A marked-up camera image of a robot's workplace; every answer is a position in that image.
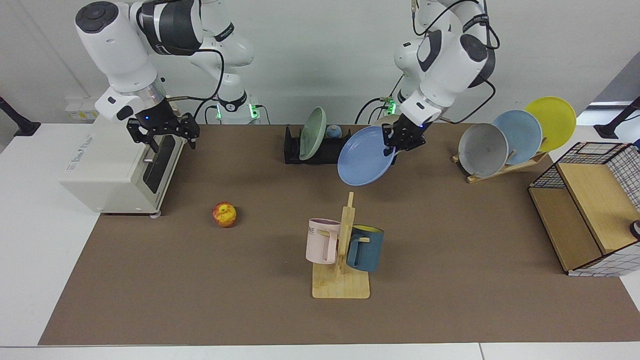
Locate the red yellow apple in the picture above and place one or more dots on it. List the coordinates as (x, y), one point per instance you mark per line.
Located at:
(224, 215)

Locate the grey plate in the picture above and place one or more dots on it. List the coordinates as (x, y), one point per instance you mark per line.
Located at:
(482, 150)

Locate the pale green plate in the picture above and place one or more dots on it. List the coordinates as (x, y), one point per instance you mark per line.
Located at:
(312, 134)

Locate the wooden plate rack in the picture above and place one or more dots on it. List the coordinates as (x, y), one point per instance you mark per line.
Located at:
(500, 170)

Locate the black dish rack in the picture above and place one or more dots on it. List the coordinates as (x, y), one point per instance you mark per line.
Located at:
(291, 150)

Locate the light blue plate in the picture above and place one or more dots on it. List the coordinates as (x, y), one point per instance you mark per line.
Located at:
(522, 132)

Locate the yellow plate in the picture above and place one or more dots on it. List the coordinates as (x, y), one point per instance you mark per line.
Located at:
(555, 120)

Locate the pale toaster oven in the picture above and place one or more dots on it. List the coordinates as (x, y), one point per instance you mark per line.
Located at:
(107, 175)

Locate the small blue round thing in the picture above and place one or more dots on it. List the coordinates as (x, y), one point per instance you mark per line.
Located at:
(334, 132)

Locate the dark blue cup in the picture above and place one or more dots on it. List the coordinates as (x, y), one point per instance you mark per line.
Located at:
(370, 250)

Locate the pink cup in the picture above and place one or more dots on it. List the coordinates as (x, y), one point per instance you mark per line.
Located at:
(320, 242)

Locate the brown table cloth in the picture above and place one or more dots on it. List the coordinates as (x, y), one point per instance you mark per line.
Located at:
(200, 290)

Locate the wooden cup stand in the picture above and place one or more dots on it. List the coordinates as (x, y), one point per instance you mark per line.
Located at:
(340, 285)

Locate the white wall socket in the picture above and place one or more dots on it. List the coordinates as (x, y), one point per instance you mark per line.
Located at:
(82, 107)

